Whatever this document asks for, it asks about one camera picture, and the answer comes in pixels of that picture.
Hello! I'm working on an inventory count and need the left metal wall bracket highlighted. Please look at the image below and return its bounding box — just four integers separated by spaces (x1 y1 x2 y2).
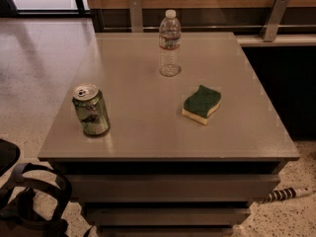
128 0 143 33

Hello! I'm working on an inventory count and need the black chair seat edge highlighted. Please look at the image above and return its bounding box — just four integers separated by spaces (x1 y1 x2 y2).
0 139 20 177

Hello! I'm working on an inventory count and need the clear plastic water bottle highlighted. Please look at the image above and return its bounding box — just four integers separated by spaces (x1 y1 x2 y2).
159 10 182 77

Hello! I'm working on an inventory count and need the grey drawer cabinet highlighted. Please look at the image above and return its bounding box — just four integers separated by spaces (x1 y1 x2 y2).
39 33 298 237

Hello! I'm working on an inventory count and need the black bag with straps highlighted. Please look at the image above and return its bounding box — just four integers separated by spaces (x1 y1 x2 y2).
0 163 72 237

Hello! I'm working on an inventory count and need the green and yellow sponge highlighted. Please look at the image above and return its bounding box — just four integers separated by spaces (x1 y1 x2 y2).
182 85 221 125

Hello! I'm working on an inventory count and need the grey side shelf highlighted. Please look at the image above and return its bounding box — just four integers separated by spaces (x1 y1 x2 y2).
236 35 316 47

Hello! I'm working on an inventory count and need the green soda can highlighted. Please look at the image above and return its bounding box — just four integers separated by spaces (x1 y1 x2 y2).
72 83 110 136

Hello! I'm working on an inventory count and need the black white striped stick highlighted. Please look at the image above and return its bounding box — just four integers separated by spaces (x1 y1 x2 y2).
265 187 314 203

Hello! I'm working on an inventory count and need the metal wall bracket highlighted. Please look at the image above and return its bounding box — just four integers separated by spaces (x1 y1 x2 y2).
260 0 289 42
128 0 143 33

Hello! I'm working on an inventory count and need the right metal wall bracket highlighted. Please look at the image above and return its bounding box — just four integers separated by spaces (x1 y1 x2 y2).
260 0 289 42

